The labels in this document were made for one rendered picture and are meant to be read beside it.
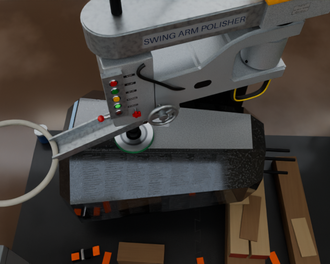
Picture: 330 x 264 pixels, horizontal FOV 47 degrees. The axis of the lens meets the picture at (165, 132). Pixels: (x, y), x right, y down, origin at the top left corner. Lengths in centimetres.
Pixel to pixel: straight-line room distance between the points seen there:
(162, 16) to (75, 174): 110
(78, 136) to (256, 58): 97
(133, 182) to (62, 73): 168
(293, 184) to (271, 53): 132
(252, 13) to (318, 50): 240
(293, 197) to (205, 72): 143
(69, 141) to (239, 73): 93
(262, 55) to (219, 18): 41
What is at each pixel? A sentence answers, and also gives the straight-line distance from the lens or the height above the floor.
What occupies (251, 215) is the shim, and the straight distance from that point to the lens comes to 255.
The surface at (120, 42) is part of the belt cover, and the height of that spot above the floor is 166.
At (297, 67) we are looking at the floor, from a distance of 365.
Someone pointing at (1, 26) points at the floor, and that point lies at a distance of 412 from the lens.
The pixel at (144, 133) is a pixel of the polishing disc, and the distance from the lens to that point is 206.
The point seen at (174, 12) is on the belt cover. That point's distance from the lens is 140.
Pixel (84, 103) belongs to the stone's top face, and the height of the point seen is 82.
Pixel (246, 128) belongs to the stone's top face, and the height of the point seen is 82.
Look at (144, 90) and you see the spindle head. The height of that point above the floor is 135.
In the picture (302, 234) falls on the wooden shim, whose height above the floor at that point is 14.
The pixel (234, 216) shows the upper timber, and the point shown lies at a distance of 254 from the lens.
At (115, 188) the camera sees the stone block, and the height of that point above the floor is 66.
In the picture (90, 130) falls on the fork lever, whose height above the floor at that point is 94.
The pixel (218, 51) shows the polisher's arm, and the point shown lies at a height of 146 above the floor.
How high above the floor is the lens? 262
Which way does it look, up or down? 59 degrees down
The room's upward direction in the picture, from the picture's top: straight up
